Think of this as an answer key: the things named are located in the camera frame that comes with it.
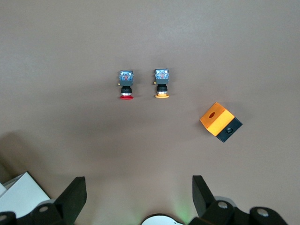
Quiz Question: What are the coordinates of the red push button switch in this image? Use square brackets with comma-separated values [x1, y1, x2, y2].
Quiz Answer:
[117, 70, 135, 101]

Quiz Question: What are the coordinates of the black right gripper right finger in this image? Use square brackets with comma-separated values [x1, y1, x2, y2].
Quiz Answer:
[189, 175, 292, 225]

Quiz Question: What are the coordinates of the white drawer cabinet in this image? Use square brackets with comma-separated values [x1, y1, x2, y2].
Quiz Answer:
[0, 171, 53, 219]

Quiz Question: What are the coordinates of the orange and black button box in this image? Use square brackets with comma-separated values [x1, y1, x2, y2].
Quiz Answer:
[199, 101, 243, 144]

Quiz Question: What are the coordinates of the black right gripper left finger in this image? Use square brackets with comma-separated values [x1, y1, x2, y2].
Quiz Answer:
[0, 176, 88, 225]

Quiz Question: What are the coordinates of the yellow push button switch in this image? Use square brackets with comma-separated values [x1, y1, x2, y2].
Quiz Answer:
[153, 68, 171, 99]

